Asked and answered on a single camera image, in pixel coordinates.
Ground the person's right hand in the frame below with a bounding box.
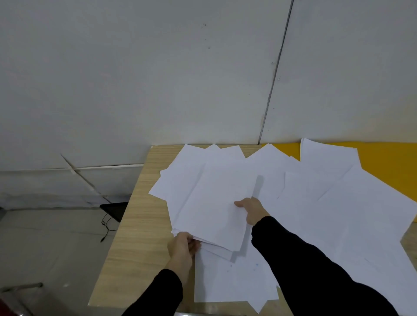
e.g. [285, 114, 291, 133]
[234, 196, 271, 226]

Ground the person's left hand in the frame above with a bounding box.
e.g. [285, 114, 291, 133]
[164, 231, 202, 287]

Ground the gathered white papers stack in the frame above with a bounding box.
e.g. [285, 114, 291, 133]
[171, 162, 264, 261]

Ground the pile of white papers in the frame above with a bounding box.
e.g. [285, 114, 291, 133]
[148, 138, 417, 315]

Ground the yellow folder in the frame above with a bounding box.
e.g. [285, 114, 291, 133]
[272, 140, 417, 222]

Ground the person's right forearm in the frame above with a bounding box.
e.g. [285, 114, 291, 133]
[251, 215, 400, 316]

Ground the person's left forearm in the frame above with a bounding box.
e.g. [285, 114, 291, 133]
[122, 268, 184, 316]

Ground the black flat panel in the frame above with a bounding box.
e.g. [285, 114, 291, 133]
[99, 201, 129, 223]

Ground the metal stool leg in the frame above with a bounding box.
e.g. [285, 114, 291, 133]
[0, 282, 43, 293]

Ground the dark red stool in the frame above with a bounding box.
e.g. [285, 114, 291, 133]
[0, 291, 15, 316]

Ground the thin black cable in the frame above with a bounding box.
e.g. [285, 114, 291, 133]
[100, 213, 118, 243]

